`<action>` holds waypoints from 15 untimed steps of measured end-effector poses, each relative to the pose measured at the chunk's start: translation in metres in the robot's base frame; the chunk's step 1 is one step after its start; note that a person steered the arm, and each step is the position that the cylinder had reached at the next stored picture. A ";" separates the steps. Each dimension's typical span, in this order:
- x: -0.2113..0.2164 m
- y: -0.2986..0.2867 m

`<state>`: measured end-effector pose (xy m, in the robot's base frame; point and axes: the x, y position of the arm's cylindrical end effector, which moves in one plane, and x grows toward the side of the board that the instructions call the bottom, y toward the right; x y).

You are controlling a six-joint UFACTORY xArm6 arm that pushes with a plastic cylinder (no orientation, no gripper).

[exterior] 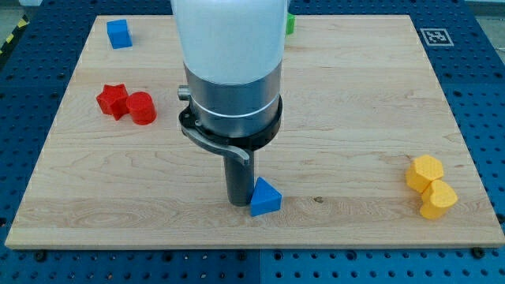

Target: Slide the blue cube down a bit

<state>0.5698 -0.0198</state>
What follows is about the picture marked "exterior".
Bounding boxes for blue cube block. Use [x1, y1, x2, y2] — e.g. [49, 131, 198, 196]
[107, 19, 133, 49]

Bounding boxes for red cylinder block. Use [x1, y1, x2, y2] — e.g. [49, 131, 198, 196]
[126, 92, 157, 125]

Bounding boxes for blue triangular prism block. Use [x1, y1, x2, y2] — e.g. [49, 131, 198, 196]
[250, 177, 282, 217]

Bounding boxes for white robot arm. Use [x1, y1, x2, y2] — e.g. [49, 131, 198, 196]
[171, 0, 288, 206]

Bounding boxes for wooden board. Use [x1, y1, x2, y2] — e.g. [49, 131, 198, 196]
[6, 15, 504, 250]

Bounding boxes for yellow hexagon block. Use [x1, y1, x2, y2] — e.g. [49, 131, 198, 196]
[405, 155, 444, 193]

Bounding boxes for yellow black hazard tape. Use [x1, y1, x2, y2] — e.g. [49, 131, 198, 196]
[1, 14, 30, 57]

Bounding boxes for white fiducial marker tag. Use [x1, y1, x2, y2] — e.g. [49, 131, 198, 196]
[421, 28, 454, 47]

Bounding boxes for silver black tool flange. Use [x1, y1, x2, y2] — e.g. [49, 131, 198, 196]
[178, 65, 282, 165]

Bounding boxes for red star block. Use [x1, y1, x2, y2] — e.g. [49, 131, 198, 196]
[96, 84, 129, 121]

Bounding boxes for green block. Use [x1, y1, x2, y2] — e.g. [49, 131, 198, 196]
[285, 13, 296, 35]

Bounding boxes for yellow heart block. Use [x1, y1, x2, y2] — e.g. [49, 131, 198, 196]
[419, 180, 458, 220]

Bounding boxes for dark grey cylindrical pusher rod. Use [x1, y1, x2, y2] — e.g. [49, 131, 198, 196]
[223, 150, 255, 207]

